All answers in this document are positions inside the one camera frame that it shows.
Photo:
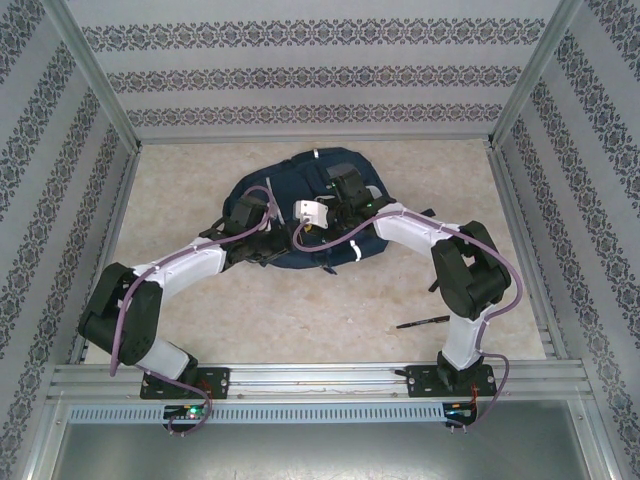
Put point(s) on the aluminium side frame rail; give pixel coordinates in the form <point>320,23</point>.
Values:
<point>510,200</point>
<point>122,200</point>

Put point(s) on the navy blue backpack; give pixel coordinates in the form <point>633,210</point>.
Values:
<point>300,172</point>

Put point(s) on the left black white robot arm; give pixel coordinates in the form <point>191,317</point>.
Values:
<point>185,265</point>

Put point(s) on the aluminium mounting rail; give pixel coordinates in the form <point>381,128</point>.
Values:
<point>310,382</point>

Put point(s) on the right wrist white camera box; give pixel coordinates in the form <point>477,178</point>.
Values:
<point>310,212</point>

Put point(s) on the aluminium frame post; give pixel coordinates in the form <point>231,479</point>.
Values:
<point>535,70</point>
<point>95,80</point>

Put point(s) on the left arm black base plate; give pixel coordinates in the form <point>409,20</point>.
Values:
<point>220,382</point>

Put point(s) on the black pen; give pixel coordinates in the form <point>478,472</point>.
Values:
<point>420,322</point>

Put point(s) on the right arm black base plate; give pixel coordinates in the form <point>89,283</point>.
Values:
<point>417,382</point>

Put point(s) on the grey metal panel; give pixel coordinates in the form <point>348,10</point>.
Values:
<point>320,455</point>

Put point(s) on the aluminium rear frame bar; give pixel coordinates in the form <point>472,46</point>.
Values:
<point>225,139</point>

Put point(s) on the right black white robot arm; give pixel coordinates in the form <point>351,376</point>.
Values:
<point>470,280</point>

